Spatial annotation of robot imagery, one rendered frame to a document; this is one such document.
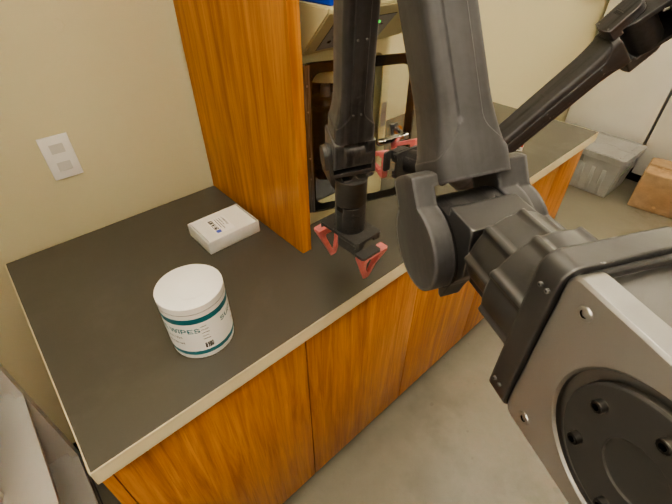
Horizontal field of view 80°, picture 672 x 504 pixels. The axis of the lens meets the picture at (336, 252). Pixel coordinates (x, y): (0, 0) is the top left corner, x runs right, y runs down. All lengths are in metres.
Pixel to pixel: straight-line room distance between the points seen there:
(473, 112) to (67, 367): 0.89
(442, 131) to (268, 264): 0.80
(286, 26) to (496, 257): 0.67
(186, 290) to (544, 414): 0.68
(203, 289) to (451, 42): 0.63
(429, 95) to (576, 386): 0.22
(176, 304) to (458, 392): 1.46
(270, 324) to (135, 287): 0.37
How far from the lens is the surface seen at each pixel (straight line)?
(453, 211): 0.31
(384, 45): 1.19
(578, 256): 0.23
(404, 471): 1.78
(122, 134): 1.32
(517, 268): 0.26
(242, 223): 1.16
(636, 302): 0.22
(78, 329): 1.07
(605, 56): 0.91
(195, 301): 0.80
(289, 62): 0.87
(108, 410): 0.90
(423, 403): 1.93
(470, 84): 0.34
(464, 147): 0.33
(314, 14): 0.92
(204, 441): 1.02
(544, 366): 0.25
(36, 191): 1.32
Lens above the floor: 1.64
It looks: 40 degrees down
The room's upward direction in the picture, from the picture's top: straight up
